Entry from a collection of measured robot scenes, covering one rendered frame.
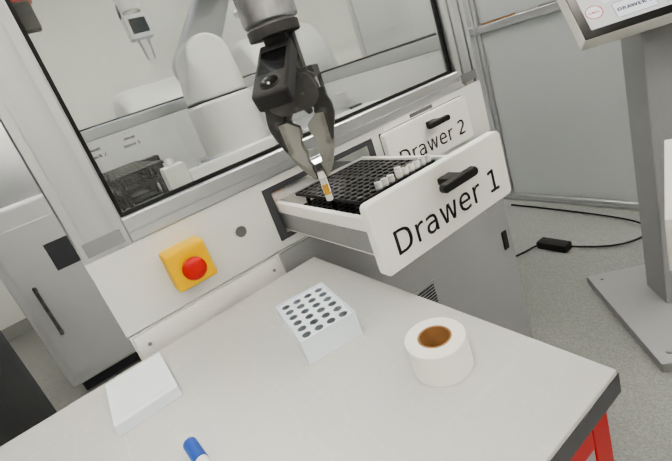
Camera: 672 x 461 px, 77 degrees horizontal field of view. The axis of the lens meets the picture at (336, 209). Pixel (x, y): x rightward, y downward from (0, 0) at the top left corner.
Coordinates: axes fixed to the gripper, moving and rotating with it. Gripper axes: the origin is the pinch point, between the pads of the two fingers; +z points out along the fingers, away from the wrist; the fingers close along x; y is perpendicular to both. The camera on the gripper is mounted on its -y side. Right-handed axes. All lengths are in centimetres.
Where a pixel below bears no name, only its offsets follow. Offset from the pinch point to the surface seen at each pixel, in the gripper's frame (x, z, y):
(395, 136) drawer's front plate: -10.9, 6.8, 40.7
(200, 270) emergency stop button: 25.3, 11.1, 2.2
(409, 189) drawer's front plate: -11.4, 6.1, -1.0
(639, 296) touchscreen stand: -76, 94, 79
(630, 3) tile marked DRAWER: -75, -3, 65
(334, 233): 2.3, 12.2, 5.5
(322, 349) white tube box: 5.1, 20.7, -12.2
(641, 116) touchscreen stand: -81, 30, 76
